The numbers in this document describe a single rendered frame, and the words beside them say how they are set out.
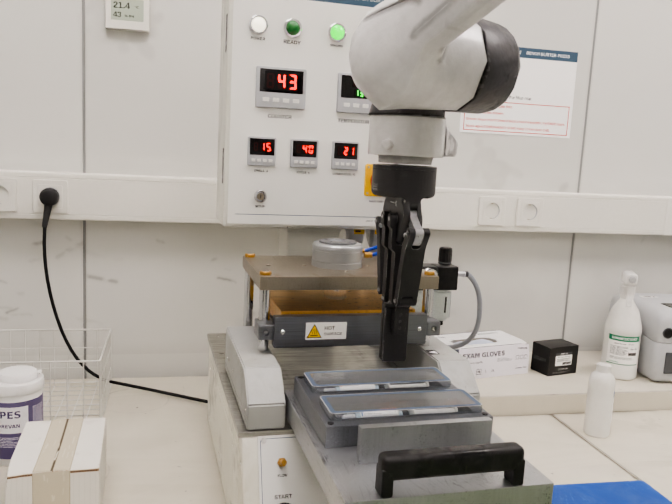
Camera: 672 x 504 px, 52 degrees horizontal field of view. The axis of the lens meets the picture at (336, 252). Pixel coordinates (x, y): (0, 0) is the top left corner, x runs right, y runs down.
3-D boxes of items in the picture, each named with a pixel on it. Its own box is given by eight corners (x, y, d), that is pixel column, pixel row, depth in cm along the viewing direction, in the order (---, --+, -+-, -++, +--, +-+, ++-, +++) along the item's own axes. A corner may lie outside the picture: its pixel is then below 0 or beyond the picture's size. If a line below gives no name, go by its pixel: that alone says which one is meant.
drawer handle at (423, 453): (374, 488, 66) (376, 449, 65) (513, 476, 70) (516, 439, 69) (381, 499, 64) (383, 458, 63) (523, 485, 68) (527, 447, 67)
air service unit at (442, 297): (387, 322, 128) (392, 244, 125) (458, 321, 132) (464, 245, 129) (397, 330, 123) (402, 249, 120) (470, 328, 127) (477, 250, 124)
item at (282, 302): (260, 309, 114) (262, 253, 112) (386, 308, 120) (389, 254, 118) (280, 338, 97) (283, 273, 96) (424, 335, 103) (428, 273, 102)
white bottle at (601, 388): (597, 440, 134) (605, 369, 132) (577, 430, 139) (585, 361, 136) (614, 436, 137) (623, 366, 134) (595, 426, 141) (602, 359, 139)
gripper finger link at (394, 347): (407, 303, 83) (409, 304, 82) (403, 359, 84) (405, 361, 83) (383, 303, 82) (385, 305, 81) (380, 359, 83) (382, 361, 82)
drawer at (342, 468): (282, 416, 91) (284, 360, 90) (434, 408, 97) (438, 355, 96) (342, 540, 63) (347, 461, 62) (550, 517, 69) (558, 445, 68)
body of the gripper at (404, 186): (363, 160, 83) (359, 236, 84) (385, 163, 75) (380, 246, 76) (422, 163, 85) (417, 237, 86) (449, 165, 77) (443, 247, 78)
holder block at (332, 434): (293, 394, 89) (294, 375, 89) (434, 387, 95) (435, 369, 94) (325, 448, 74) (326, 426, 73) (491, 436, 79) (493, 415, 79)
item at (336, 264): (236, 300, 119) (238, 226, 117) (402, 298, 127) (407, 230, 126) (258, 339, 96) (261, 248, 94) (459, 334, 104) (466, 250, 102)
